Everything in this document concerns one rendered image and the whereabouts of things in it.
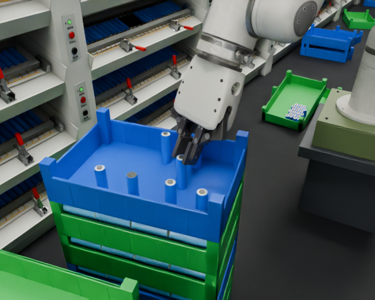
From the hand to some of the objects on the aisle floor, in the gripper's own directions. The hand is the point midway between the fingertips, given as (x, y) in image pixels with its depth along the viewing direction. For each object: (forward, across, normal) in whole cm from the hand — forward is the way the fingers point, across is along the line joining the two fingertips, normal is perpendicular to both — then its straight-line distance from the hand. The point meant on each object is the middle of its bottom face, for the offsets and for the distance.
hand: (187, 150), depth 63 cm
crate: (-4, -49, +125) cm, 134 cm away
